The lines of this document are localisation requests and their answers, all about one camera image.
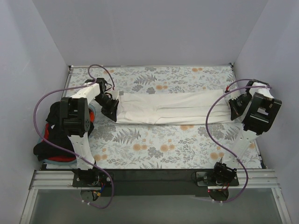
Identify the white t shirt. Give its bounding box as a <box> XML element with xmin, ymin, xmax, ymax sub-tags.
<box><xmin>116</xmin><ymin>90</ymin><xmax>232</xmax><ymax>125</ymax></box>

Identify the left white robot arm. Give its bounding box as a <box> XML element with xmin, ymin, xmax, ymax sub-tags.
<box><xmin>59</xmin><ymin>78</ymin><xmax>121</xmax><ymax>187</ymax></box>

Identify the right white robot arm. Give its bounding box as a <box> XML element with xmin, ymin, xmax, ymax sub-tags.
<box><xmin>207</xmin><ymin>79</ymin><xmax>282</xmax><ymax>186</ymax></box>

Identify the floral patterned table cloth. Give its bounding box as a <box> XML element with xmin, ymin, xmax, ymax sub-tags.
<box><xmin>67</xmin><ymin>66</ymin><xmax>242</xmax><ymax>169</ymax></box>

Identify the red t shirt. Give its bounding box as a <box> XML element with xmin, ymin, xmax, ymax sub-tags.
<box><xmin>41</xmin><ymin>109</ymin><xmax>95</xmax><ymax>163</ymax></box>

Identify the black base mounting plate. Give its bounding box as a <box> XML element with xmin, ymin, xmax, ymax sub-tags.
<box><xmin>72</xmin><ymin>169</ymin><xmax>239</xmax><ymax>196</ymax></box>

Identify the light blue t shirt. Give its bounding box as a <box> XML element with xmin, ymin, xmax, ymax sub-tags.
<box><xmin>37</xmin><ymin>104</ymin><xmax>97</xmax><ymax>165</ymax></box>

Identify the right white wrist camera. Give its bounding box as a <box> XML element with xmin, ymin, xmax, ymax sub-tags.
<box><xmin>225</xmin><ymin>87</ymin><xmax>240</xmax><ymax>100</ymax></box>

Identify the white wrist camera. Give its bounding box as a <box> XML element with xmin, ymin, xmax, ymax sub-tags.
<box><xmin>108</xmin><ymin>90</ymin><xmax>124</xmax><ymax>100</ymax></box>
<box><xmin>225</xmin><ymin>87</ymin><xmax>240</xmax><ymax>100</ymax></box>

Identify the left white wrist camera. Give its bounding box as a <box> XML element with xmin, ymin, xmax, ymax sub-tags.
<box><xmin>108</xmin><ymin>90</ymin><xmax>124</xmax><ymax>100</ymax></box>

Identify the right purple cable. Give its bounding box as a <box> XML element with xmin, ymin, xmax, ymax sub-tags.
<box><xmin>206</xmin><ymin>78</ymin><xmax>273</xmax><ymax>203</ymax></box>

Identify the purple cable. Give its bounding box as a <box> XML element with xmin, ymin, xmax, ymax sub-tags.
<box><xmin>206</xmin><ymin>78</ymin><xmax>273</xmax><ymax>203</ymax></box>
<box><xmin>34</xmin><ymin>64</ymin><xmax>115</xmax><ymax>209</ymax></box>

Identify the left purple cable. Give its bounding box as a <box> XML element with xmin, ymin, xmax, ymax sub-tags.
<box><xmin>34</xmin><ymin>64</ymin><xmax>115</xmax><ymax>209</ymax></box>

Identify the aluminium frame rail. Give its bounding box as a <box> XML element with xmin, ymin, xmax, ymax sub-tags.
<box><xmin>29</xmin><ymin>169</ymin><xmax>280</xmax><ymax>189</ymax></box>

